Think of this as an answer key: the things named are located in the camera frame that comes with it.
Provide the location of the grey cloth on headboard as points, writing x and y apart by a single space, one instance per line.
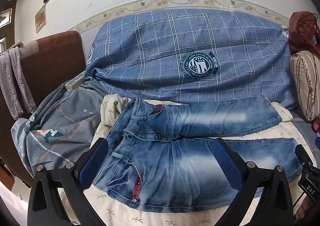
11 73

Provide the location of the person right hand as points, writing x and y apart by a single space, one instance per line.
304 210

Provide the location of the cream leaf-print blanket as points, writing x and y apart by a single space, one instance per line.
112 212

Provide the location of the blue plaid bolster pillow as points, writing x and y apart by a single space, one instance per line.
193 56

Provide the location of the small wall picture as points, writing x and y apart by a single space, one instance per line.
40 19

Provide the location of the wooden window door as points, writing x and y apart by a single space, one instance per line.
7 28

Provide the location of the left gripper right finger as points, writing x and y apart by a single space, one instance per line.
275 204

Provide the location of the small red box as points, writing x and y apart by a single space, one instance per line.
315 126

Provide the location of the grey patterned duvet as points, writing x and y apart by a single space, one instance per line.
61 129

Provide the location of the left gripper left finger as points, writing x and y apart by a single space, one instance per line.
45 206

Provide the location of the beige striped floral pillow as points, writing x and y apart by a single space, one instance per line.
304 67

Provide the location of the blue denim jeans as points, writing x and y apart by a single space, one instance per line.
160 156

